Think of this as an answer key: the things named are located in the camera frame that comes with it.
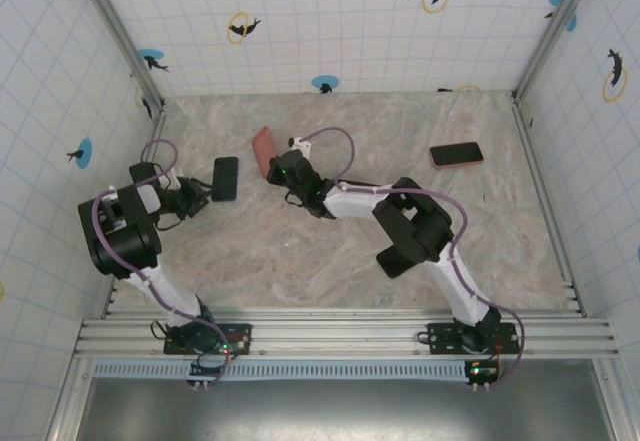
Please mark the small black controller board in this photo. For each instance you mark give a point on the small black controller board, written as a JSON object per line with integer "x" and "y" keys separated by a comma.
{"x": 200, "y": 370}
{"x": 482, "y": 372}

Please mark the grey metal panel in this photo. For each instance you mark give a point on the grey metal panel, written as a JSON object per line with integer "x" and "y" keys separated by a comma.
{"x": 340, "y": 411}

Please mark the black phone with red edge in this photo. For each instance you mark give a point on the black phone with red edge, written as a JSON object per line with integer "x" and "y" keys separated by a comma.
{"x": 460, "y": 164}

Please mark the salmon pink phone case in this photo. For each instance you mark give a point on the salmon pink phone case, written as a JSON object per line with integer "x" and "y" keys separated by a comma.
{"x": 263, "y": 150}

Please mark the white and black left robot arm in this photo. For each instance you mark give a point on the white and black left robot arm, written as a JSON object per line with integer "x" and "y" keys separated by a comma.
{"x": 125, "y": 241}

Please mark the aluminium lower frame strut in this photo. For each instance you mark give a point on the aluminium lower frame strut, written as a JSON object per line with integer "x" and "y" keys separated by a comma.
{"x": 612, "y": 401}
{"x": 70, "y": 401}

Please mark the aluminium side rail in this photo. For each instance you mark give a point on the aluminium side rail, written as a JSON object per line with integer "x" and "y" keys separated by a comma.
{"x": 156, "y": 133}
{"x": 537, "y": 166}

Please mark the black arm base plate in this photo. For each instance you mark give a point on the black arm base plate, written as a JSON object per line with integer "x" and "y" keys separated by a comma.
{"x": 172, "y": 343}
{"x": 442, "y": 341}

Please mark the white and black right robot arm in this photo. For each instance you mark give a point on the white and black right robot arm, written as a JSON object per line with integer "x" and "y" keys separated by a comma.
{"x": 415, "y": 226}

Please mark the aluminium corner post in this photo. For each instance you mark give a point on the aluminium corner post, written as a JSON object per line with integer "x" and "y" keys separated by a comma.
{"x": 556, "y": 26}
{"x": 120, "y": 36}

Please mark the aluminium front rail beams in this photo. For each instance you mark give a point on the aluminium front rail beams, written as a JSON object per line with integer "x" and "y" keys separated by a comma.
{"x": 340, "y": 333}

